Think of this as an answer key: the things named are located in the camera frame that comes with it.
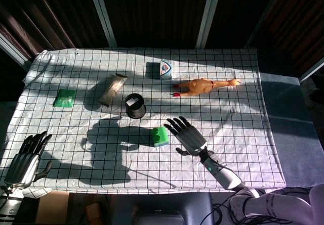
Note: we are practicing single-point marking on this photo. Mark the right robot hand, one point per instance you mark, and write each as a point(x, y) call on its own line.
point(191, 136)

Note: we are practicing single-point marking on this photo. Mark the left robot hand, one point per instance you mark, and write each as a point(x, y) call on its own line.
point(21, 164)

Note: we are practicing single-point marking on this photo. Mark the green box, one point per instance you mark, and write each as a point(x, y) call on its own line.
point(159, 134)

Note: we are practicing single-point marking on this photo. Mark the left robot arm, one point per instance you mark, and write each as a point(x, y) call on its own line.
point(10, 204)

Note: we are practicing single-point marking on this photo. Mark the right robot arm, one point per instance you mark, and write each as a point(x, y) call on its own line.
point(227, 177)

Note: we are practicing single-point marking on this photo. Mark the white black checked tablecloth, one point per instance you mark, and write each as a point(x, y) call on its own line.
point(227, 134)

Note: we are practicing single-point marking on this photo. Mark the orange rubber chicken toy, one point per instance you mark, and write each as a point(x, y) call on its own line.
point(200, 86)

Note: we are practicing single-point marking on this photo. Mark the black mesh pen holder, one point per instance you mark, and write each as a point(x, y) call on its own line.
point(136, 108)

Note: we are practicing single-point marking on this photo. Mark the white blue tissue pack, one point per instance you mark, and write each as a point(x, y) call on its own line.
point(165, 69)

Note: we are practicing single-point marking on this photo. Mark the grey robot chest housing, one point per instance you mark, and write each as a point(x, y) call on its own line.
point(172, 209)

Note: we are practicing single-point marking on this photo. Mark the green snack packet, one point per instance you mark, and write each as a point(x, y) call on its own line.
point(64, 98)

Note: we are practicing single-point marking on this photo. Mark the beige snack bar wrapper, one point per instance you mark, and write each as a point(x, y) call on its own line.
point(112, 89)

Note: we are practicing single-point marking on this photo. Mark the brown curtain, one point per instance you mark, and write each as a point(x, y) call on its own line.
point(40, 15)
point(306, 20)

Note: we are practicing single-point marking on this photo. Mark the white window frame rail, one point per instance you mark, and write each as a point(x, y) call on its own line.
point(312, 70)
point(12, 49)

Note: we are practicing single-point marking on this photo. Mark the white window frame post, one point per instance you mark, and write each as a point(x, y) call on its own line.
point(102, 12)
point(208, 12)

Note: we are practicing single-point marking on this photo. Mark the grey window frame post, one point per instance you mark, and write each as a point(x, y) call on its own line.
point(263, 14)

